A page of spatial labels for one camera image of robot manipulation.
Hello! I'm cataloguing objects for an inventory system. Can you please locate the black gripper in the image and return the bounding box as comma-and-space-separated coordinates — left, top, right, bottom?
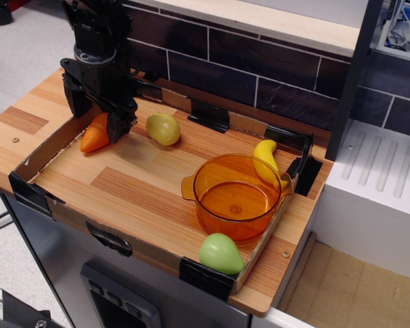
60, 51, 137, 144

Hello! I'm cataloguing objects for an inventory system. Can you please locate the orange toy carrot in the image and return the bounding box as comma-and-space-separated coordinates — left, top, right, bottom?
80, 112, 109, 153

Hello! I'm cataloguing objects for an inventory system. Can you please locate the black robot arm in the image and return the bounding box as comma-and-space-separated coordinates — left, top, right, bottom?
60, 1, 137, 144

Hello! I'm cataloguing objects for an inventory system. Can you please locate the orange transparent plastic pot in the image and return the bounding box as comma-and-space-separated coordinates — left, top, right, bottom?
181, 154, 293, 241

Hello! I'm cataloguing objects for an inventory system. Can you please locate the cardboard fence with black tape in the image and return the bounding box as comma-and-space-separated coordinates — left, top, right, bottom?
8, 72, 328, 311

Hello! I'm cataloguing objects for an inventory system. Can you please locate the yellow toy potato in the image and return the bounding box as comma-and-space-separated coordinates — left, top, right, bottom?
146, 113, 180, 146

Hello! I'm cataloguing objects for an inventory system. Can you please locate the yellow toy banana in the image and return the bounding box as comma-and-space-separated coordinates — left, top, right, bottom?
254, 139, 288, 189

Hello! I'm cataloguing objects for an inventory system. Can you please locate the green toy pear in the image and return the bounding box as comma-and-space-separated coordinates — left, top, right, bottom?
199, 233, 245, 275

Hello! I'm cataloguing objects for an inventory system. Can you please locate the grey toy oven panel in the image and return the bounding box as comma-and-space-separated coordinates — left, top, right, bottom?
81, 264, 163, 328

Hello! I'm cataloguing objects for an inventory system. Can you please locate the beige wooden shelf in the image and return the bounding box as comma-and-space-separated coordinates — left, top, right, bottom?
139, 0, 359, 57

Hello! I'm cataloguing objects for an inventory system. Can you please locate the white toy sink drainboard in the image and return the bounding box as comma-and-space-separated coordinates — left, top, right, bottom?
313, 121, 410, 277

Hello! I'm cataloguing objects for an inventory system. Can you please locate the dark grey vertical post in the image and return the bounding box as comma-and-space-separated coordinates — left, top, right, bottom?
325, 1, 383, 161

